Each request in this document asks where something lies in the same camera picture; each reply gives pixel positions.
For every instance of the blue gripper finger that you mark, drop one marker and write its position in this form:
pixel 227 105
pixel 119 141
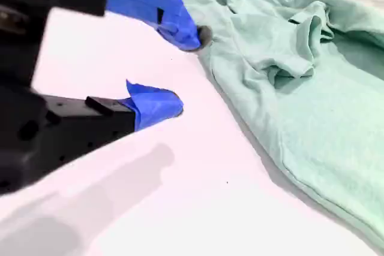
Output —
pixel 153 109
pixel 150 1

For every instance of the pale green t-shirt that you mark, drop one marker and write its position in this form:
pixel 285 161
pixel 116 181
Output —
pixel 300 133

